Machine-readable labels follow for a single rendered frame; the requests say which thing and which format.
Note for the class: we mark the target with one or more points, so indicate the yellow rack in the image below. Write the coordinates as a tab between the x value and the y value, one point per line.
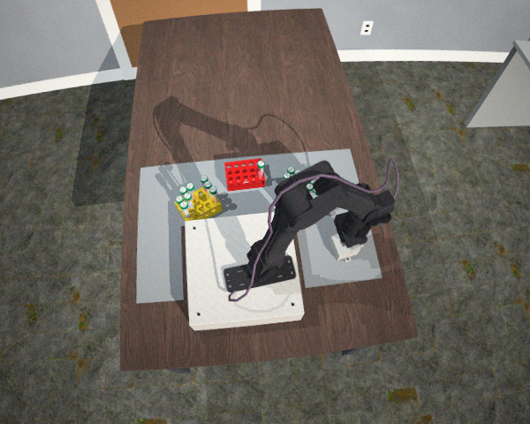
202	209

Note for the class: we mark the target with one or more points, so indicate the grey flat mat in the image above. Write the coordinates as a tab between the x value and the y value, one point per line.
159	240

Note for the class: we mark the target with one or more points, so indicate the red tube rack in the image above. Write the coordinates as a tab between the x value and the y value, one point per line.
244	180

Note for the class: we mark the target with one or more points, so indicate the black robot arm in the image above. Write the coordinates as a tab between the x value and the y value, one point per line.
302	211

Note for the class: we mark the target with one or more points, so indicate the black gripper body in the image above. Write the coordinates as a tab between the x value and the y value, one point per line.
349	233

